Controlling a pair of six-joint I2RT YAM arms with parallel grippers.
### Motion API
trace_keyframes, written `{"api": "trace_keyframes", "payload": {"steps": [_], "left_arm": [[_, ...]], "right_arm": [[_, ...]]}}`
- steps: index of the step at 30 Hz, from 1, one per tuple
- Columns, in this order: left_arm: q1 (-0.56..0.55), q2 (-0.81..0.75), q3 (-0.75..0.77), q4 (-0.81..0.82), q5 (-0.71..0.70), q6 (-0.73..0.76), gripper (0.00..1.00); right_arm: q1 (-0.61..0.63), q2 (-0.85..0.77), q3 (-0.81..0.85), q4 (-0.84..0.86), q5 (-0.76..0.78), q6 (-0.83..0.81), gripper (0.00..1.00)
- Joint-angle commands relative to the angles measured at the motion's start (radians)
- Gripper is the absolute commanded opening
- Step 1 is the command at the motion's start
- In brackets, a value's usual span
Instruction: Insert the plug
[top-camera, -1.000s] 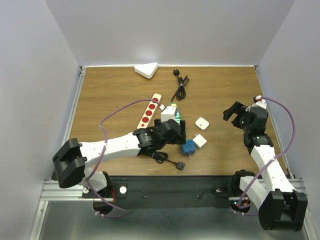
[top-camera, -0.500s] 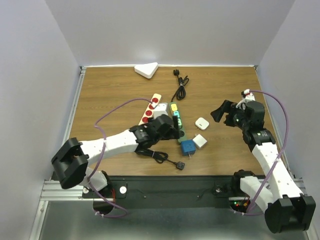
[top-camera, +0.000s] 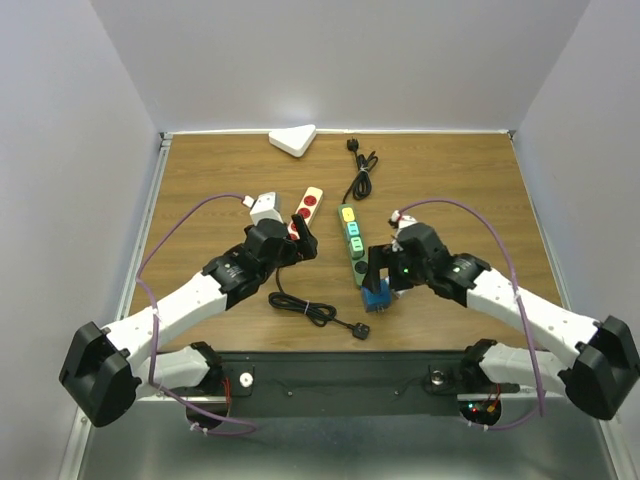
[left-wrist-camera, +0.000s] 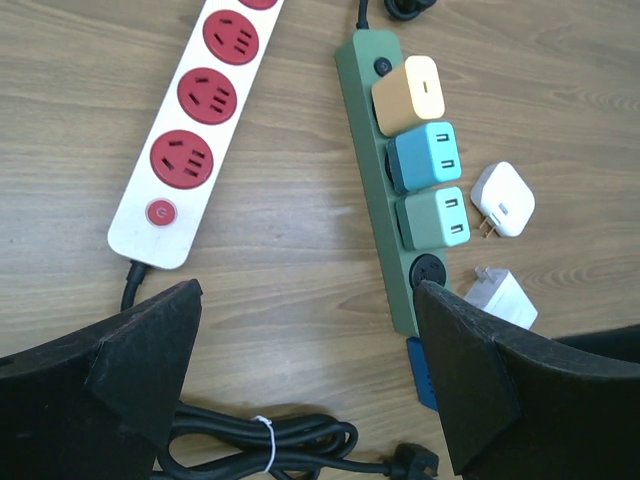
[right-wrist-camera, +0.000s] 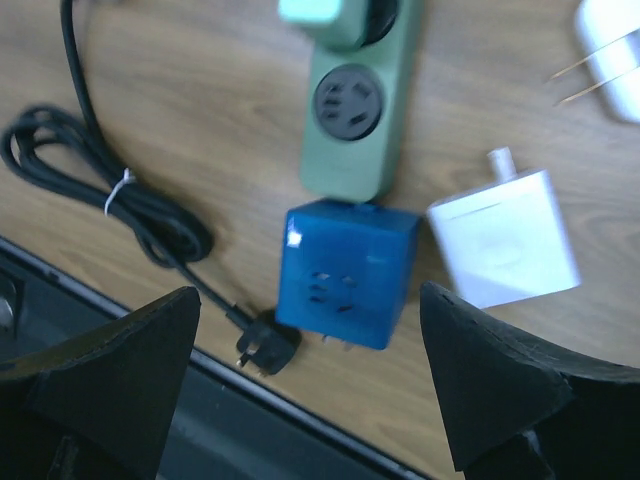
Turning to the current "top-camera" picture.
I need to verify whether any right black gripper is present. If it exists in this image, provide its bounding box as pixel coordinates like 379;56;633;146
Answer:
362;241;431;291

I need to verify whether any blue socket adapter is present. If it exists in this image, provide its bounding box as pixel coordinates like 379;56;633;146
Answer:
360;278;392;313

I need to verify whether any green power strip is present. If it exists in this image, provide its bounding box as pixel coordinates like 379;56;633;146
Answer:
337;203;369;289

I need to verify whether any white red power strip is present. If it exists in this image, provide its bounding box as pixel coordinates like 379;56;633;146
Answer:
287;187;324;240

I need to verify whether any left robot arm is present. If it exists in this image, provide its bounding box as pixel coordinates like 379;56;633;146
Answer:
59;214;318;427

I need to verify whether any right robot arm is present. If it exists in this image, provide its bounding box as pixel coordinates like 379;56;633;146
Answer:
363;217;639;420

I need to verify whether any green plug adapter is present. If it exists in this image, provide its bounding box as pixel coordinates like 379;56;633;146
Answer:
348;236;365;259

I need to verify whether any teal plug adapter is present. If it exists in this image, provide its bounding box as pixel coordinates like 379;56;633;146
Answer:
345;222;360;239

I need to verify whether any yellow plug adapter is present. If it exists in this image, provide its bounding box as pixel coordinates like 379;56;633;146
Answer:
341;206;356;223

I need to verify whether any white triangular adapter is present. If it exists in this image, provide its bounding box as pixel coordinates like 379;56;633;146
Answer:
268;124;317;158

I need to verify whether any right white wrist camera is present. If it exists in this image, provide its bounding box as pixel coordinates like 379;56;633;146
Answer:
388;210;417;235

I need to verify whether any black cord of white strip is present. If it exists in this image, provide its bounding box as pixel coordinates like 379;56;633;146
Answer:
268;267;375;342

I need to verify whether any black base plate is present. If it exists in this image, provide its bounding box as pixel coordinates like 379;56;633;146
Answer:
185;351;518;418

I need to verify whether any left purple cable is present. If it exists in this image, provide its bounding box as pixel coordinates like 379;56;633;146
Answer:
136;193;259;437

